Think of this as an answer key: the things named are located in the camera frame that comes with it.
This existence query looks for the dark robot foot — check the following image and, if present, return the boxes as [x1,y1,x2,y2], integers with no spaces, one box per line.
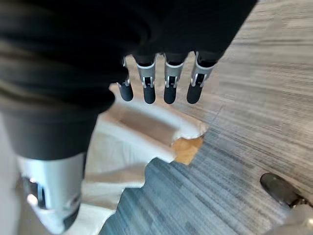
[259,172,307,209]

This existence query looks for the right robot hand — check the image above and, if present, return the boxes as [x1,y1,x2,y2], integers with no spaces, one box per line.
[0,0,259,235]

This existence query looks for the silver robot leg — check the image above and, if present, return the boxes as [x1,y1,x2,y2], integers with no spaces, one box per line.
[265,203,313,235]

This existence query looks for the white bedding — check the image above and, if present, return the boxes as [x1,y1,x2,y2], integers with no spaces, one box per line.
[0,83,210,235]

